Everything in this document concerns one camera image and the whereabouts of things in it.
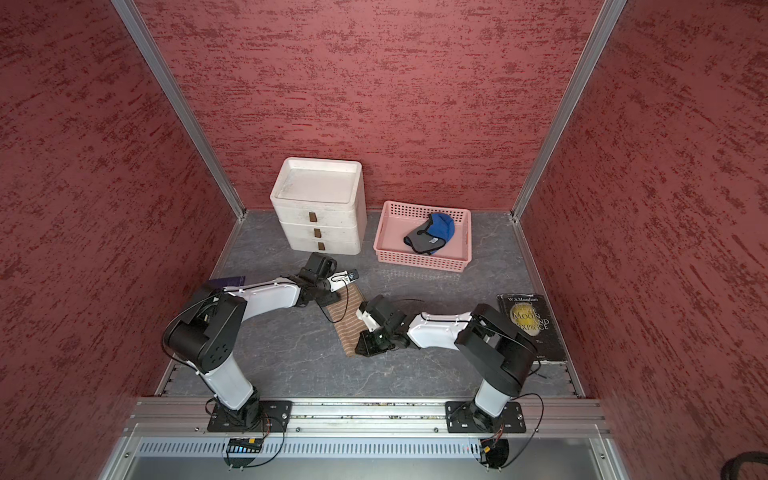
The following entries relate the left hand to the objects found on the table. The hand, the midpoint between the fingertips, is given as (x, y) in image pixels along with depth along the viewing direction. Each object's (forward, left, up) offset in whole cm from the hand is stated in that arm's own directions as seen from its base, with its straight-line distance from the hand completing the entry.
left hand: (329, 284), depth 97 cm
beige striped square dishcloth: (-15, -9, 0) cm, 18 cm away
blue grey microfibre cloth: (+22, -37, -1) cm, 43 cm away
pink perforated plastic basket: (+31, -24, -1) cm, 39 cm away
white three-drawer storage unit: (+15, +1, +22) cm, 27 cm away
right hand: (-22, -12, -1) cm, 25 cm away
